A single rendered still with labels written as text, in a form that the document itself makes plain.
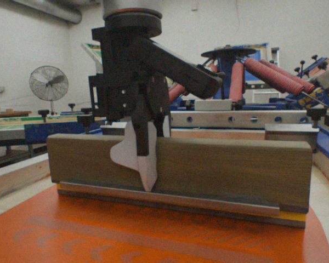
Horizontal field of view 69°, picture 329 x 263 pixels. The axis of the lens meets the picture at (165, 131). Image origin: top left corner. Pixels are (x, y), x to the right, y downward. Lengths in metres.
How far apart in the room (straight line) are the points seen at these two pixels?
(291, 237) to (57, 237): 0.26
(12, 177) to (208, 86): 0.36
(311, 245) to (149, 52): 0.27
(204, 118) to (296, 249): 0.57
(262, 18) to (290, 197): 4.60
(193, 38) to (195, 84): 4.64
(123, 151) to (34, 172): 0.25
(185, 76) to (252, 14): 4.60
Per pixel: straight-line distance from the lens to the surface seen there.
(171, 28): 5.06
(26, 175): 0.51
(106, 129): 0.66
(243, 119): 0.79
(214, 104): 0.84
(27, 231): 0.36
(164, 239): 0.29
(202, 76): 0.27
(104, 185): 0.35
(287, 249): 0.29
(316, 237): 0.33
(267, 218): 0.33
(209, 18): 4.92
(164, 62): 0.28
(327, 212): 0.39
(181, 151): 0.30
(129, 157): 0.30
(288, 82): 1.17
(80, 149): 0.37
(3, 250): 0.33
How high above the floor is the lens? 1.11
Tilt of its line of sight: 10 degrees down
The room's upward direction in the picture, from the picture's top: 2 degrees counter-clockwise
